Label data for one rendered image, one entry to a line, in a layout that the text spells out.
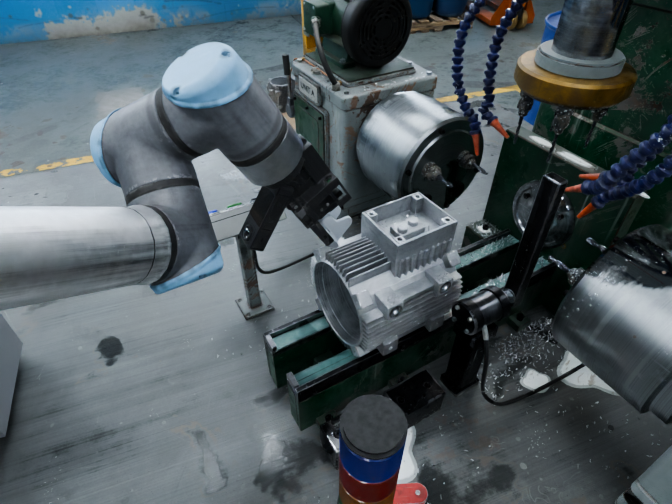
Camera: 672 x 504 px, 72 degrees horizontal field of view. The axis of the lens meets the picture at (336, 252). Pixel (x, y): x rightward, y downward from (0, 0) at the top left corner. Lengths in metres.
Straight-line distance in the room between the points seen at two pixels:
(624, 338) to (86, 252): 0.68
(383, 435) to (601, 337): 0.45
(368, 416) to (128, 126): 0.42
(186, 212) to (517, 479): 0.68
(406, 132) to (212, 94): 0.59
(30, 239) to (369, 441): 0.32
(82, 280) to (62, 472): 0.56
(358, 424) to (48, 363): 0.82
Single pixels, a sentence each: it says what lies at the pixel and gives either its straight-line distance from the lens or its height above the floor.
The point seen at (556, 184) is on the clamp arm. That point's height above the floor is 1.25.
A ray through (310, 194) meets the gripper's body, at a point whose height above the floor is 1.22.
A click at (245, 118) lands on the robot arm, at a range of 0.55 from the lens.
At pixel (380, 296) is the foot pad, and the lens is 0.72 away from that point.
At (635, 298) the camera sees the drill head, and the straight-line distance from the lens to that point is 0.77.
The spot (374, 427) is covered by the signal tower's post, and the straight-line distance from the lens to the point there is 0.43.
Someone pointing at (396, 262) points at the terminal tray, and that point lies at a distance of 0.72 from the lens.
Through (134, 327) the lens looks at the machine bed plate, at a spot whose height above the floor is 0.80.
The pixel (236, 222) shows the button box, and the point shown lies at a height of 1.06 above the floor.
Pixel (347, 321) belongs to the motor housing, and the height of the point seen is 0.94.
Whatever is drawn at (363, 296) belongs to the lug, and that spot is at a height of 1.09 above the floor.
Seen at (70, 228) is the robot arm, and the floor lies 1.35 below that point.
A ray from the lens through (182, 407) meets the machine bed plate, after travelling 0.97.
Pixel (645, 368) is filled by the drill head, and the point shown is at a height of 1.06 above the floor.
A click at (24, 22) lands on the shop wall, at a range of 6.42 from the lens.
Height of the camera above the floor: 1.60
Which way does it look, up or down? 41 degrees down
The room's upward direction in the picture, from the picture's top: straight up
